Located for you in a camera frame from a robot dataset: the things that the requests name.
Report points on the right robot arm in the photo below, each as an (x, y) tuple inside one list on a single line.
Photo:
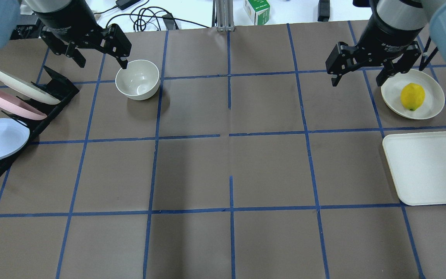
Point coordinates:
[(431, 13)]

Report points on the cream ceramic bowl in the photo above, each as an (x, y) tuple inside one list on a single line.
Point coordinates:
[(139, 81)]

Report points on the cream rectangular tray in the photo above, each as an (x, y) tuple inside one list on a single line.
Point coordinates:
[(417, 163)]

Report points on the green white carton box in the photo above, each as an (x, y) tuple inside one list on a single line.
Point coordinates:
[(258, 11)]

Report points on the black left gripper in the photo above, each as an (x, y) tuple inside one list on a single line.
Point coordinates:
[(65, 22)]

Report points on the pink plate in rack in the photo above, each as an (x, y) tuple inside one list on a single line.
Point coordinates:
[(20, 108)]

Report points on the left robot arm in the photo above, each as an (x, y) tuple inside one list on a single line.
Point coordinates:
[(9, 18)]

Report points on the black power adapter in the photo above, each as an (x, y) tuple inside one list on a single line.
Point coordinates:
[(124, 4)]

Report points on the yellow lemon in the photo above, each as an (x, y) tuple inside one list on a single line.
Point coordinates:
[(412, 96)]

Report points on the aluminium frame post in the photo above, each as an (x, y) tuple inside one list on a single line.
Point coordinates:
[(223, 15)]

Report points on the black dish rack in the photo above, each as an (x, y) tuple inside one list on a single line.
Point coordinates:
[(60, 87)]

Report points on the cream plate in rack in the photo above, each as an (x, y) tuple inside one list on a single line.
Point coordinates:
[(27, 89)]

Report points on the cream round plate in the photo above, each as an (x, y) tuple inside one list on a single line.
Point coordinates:
[(432, 105)]

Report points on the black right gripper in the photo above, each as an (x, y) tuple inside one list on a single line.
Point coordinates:
[(391, 34)]

